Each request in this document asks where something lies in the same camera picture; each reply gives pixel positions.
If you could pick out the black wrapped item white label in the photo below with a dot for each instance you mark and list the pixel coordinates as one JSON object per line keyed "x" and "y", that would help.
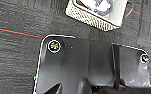
{"x": 102, "y": 5}

